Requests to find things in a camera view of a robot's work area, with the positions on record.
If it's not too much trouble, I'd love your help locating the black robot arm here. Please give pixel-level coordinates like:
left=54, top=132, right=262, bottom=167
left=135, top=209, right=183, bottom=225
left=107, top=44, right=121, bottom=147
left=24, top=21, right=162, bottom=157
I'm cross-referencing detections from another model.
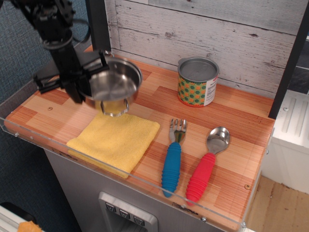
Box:
left=11, top=0, right=109, bottom=103

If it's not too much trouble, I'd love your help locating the black yellow object corner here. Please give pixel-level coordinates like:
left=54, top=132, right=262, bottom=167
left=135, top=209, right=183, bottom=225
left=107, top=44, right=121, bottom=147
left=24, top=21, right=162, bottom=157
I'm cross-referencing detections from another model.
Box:
left=0, top=202, right=43, bottom=232

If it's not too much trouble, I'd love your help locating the grey toy cabinet front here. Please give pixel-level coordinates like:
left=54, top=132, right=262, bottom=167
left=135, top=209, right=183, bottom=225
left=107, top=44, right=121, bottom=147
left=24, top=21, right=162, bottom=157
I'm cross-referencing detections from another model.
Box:
left=45, top=150, right=221, bottom=232

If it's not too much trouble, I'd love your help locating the small stainless steel pot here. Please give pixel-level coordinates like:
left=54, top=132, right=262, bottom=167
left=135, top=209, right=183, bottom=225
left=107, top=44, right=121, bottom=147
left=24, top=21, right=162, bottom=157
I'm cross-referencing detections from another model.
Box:
left=81, top=52, right=143, bottom=117

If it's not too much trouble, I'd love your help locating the white toy appliance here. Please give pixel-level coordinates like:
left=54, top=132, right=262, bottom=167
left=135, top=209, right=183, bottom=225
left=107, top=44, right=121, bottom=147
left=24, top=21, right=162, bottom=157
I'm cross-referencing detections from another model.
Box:
left=261, top=90, right=309, bottom=193

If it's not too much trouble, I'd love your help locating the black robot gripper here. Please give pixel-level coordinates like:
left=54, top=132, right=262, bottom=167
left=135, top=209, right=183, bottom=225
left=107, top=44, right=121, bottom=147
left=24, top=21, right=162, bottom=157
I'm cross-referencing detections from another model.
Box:
left=33, top=44, right=109, bottom=103

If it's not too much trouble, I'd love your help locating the red handled spoon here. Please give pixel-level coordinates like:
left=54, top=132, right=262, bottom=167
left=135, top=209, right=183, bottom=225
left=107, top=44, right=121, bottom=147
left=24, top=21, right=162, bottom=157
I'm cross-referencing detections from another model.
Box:
left=186, top=127, right=230, bottom=206

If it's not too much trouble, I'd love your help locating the clear acrylic table guard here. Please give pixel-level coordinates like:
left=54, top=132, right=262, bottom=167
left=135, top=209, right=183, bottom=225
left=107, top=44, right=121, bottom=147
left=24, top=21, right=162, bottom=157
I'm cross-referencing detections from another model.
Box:
left=0, top=33, right=276, bottom=230

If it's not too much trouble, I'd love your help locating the silver button panel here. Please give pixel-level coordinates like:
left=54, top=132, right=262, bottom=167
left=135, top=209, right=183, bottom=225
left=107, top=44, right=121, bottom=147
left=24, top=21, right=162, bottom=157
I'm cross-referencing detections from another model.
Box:
left=98, top=191, right=158, bottom=232

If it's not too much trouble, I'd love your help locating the black vertical post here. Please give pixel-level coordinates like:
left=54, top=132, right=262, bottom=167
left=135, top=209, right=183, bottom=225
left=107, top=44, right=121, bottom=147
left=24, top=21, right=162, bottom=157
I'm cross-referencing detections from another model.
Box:
left=268, top=3, right=309, bottom=119

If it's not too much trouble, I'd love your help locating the patterned tin can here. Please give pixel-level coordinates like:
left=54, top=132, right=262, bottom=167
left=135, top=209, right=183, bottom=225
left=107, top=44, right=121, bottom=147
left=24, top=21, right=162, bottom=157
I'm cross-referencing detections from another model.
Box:
left=178, top=57, right=219, bottom=107

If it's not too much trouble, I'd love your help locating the blue handled fork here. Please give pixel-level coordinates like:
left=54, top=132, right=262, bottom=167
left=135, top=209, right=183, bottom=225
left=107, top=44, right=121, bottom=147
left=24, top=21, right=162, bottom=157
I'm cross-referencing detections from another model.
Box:
left=161, top=118, right=187, bottom=198

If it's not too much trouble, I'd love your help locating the yellow folded cloth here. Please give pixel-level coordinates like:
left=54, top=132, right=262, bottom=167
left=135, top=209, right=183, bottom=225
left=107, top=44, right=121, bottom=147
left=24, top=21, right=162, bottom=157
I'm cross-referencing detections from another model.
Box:
left=66, top=113, right=160, bottom=179

